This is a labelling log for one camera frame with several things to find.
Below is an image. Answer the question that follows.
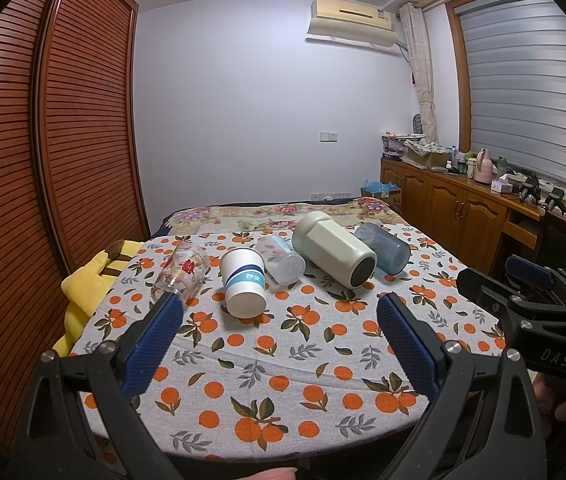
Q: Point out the blue translucent plastic cup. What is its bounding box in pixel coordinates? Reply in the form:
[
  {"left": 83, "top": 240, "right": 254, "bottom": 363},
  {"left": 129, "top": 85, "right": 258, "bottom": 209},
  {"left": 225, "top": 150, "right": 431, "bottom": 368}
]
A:
[{"left": 354, "top": 223, "right": 411, "bottom": 275}]

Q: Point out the white paper cup blue band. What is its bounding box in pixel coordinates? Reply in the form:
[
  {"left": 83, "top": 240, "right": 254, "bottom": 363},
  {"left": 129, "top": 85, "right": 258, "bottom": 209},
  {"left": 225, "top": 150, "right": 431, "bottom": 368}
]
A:
[{"left": 220, "top": 248, "right": 266, "bottom": 318}]

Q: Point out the clear plastic cup blue label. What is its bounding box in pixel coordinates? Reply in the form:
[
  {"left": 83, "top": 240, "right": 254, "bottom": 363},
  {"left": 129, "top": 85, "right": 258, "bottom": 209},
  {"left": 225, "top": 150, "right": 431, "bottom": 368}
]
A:
[{"left": 256, "top": 235, "right": 306, "bottom": 285}]

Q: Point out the person's right hand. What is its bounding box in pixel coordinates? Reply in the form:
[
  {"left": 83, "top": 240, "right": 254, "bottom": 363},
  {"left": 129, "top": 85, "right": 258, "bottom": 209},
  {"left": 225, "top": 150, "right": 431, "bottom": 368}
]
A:
[{"left": 532, "top": 373, "right": 566, "bottom": 422}]

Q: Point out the person's left hand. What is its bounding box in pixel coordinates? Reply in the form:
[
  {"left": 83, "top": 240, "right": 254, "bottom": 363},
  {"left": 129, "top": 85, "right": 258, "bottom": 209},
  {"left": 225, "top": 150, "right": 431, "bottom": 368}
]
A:
[{"left": 240, "top": 467, "right": 297, "bottom": 480}]

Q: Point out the wooden sideboard cabinet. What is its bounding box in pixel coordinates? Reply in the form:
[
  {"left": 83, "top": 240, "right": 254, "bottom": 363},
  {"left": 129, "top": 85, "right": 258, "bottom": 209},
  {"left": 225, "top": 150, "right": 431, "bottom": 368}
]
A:
[{"left": 380, "top": 158, "right": 566, "bottom": 274}]

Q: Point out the yellow plush toy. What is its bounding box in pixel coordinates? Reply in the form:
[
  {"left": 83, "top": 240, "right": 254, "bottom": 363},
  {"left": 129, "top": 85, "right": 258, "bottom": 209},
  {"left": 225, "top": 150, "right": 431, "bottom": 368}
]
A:
[{"left": 53, "top": 240, "right": 143, "bottom": 358}]

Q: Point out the pink tissue box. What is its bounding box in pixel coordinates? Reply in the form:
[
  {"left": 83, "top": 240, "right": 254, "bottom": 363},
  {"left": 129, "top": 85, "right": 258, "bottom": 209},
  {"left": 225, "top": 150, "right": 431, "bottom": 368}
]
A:
[{"left": 490, "top": 179, "right": 513, "bottom": 194}]

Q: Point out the pink kettle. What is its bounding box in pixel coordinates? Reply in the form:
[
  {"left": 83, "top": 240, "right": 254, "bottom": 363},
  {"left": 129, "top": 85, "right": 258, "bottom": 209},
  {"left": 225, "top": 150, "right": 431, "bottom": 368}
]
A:
[{"left": 474, "top": 148, "right": 494, "bottom": 184}]

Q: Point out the floral clear glass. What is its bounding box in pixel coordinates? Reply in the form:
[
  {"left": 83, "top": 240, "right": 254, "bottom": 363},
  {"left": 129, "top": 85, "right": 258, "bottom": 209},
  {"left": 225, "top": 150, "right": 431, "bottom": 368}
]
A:
[{"left": 150, "top": 242, "right": 209, "bottom": 304}]

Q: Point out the orange print bed sheet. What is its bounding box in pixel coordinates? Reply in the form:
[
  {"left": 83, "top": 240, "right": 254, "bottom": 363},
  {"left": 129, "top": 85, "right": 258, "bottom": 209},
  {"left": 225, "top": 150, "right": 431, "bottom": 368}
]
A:
[{"left": 74, "top": 221, "right": 505, "bottom": 460}]

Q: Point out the cardboard box with clutter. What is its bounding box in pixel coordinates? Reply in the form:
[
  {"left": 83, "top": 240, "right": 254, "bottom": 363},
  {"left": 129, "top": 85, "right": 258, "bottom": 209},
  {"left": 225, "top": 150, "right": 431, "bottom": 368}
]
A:
[{"left": 404, "top": 139, "right": 450, "bottom": 168}]

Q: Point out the blue plastic bag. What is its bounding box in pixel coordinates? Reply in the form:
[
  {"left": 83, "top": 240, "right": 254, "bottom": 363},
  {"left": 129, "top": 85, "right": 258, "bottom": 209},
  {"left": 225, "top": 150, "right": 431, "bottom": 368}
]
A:
[{"left": 361, "top": 180, "right": 401, "bottom": 197}]

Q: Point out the grey window blind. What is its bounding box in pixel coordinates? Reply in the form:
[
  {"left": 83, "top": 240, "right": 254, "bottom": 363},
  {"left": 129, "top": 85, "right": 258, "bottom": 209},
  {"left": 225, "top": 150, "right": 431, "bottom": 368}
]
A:
[{"left": 454, "top": 0, "right": 566, "bottom": 186}]

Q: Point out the cream faceted thermos mug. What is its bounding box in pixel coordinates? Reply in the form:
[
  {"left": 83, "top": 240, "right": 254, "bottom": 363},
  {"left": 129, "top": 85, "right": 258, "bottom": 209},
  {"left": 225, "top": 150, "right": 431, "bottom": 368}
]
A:
[{"left": 292, "top": 211, "right": 377, "bottom": 289}]

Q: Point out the brown louvered wardrobe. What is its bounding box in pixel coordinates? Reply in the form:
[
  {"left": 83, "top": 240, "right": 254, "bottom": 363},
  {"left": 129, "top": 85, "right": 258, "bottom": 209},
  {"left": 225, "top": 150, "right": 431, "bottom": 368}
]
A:
[{"left": 0, "top": 0, "right": 149, "bottom": 453}]

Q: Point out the floral patterned quilt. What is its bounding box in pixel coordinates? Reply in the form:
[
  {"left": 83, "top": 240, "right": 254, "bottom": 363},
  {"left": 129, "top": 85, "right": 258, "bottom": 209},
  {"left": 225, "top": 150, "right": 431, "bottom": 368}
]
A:
[{"left": 153, "top": 197, "right": 406, "bottom": 237}]

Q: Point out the beige patterned curtain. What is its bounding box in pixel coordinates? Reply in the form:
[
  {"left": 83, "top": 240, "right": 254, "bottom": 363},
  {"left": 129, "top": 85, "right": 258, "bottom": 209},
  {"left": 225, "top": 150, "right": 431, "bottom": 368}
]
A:
[{"left": 399, "top": 3, "right": 438, "bottom": 143}]

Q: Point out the white wall switch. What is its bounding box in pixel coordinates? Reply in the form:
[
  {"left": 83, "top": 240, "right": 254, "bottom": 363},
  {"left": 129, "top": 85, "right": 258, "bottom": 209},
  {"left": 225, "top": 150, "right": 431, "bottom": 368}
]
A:
[{"left": 320, "top": 131, "right": 338, "bottom": 143}]

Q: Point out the wall air conditioner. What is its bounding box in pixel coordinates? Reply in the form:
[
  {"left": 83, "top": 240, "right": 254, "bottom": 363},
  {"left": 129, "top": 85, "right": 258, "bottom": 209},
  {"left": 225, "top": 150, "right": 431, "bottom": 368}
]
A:
[{"left": 308, "top": 0, "right": 398, "bottom": 48}]

